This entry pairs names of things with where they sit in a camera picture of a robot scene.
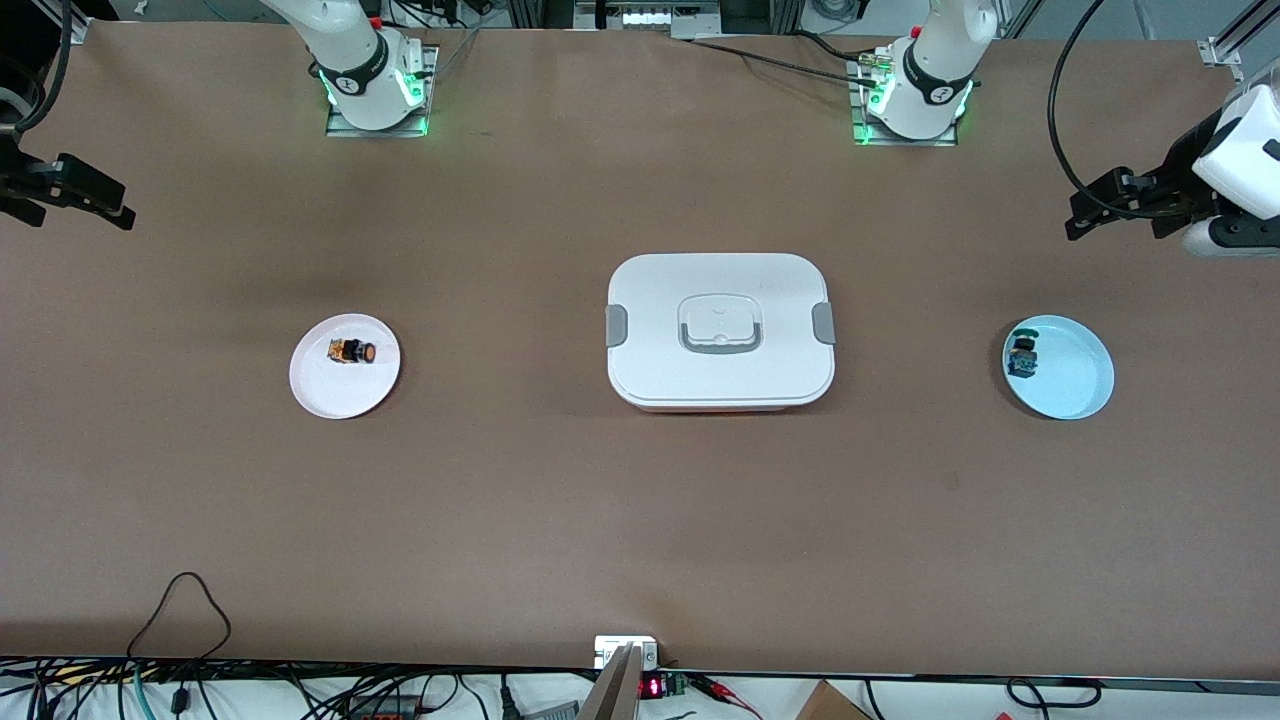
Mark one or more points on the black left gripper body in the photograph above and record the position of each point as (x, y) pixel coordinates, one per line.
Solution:
(1181, 174)

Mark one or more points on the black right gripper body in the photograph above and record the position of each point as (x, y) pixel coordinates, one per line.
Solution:
(14, 182)

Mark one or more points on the orange push-button switch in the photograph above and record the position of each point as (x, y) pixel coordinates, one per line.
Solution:
(352, 352)

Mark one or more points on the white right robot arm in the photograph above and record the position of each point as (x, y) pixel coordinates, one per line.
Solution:
(360, 60)

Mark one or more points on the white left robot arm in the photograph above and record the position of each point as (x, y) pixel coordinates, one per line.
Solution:
(935, 75)

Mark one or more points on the white lidded box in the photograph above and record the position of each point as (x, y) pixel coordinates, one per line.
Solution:
(720, 370)

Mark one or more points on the light blue round plate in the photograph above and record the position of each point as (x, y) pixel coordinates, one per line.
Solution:
(1075, 370)

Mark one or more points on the pink round plate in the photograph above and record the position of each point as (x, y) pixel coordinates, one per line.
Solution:
(345, 385)

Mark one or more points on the brown cardboard piece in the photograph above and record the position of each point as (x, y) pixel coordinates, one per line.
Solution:
(830, 705)

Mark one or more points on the red digit display board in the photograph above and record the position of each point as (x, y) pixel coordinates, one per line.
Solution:
(655, 687)

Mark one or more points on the green and blue switch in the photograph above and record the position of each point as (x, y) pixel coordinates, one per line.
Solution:
(1023, 355)

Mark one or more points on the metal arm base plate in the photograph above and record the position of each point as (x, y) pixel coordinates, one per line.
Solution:
(340, 125)
(905, 141)

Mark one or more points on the white mounting bracket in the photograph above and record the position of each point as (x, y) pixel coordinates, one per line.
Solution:
(606, 650)

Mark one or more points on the aluminium camera post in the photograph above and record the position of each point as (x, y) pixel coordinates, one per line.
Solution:
(615, 690)

